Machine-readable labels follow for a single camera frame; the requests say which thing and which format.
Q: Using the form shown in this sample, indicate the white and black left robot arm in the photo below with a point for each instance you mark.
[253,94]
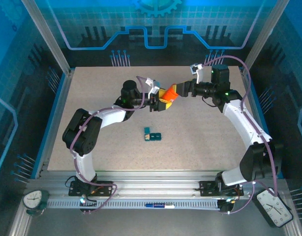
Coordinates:
[109,118]

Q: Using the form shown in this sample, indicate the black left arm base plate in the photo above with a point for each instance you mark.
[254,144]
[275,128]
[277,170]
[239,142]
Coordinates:
[104,188]

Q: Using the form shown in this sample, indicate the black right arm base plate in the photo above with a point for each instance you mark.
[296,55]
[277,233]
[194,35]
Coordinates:
[207,188]

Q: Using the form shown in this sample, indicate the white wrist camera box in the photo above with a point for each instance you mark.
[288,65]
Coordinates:
[199,75]
[154,88]

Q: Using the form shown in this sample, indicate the teal building block piece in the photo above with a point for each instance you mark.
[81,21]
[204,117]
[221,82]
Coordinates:
[156,136]

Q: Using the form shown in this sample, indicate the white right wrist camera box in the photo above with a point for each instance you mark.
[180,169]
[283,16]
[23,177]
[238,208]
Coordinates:
[199,75]

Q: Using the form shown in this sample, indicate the blue and white marker pen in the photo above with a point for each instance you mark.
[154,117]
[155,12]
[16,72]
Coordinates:
[159,205]

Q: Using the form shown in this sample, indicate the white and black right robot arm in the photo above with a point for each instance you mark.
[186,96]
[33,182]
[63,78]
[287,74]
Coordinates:
[242,123]

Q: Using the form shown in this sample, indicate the orange pill bottle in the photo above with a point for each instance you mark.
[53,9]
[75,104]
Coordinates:
[169,94]

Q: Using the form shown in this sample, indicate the black rectangular alarm clock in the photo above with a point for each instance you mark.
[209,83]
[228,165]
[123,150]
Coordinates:
[272,207]

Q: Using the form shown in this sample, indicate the aluminium extrusion base frame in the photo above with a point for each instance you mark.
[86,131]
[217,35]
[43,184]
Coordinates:
[153,182]

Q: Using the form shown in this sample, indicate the aluminium frame post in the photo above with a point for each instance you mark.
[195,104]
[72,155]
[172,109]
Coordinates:
[48,37]
[263,37]

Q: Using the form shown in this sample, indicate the small black controller box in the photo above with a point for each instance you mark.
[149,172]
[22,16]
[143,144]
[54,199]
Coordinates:
[85,201]
[226,206]

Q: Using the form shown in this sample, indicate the round green desk clock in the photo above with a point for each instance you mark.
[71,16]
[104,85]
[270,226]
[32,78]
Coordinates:
[33,199]

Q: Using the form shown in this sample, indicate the aluminium table side rail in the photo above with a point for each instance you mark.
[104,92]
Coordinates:
[65,88]
[254,110]

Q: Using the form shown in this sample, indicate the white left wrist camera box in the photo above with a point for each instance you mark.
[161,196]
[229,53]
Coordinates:
[154,88]

